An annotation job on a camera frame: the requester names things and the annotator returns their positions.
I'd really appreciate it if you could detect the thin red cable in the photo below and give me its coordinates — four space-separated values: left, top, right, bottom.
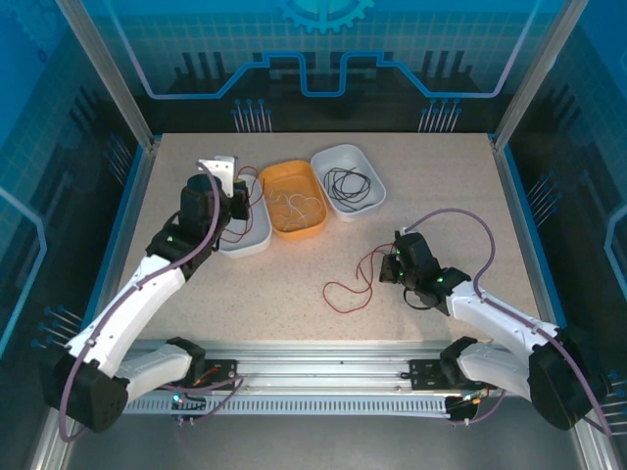
322 247 396 314
218 165 266 245

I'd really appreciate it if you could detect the thin white cable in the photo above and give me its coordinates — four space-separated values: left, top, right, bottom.
266 189 320 232

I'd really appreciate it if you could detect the thin black cable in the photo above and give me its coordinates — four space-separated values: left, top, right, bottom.
326 166 372 212

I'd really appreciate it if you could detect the white plastic tray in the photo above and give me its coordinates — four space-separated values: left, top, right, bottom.
310 143 387 222
215 173 273 260

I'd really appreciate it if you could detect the orange plastic tray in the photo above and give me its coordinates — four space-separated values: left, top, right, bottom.
258 159 329 242

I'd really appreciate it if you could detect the small controller board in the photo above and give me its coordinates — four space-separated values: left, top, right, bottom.
170 391 207 412
445 388 491 410

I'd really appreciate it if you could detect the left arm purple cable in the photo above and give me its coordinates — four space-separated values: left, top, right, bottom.
57 161 245 445

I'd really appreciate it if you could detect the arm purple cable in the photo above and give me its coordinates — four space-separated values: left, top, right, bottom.
404 208 613 437
57 161 245 445

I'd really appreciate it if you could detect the aluminium side rail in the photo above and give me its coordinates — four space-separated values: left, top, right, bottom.
492 139 562 353
85 139 161 344

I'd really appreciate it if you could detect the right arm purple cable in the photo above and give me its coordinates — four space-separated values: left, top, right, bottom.
404 208 613 437

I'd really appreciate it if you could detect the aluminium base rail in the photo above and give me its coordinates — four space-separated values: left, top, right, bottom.
100 340 587 396

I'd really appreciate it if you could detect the slotted cable duct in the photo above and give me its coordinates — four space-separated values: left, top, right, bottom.
121 394 474 420

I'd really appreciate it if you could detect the aluminium frame post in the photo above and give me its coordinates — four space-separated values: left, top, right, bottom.
54 0 162 152
491 0 589 152

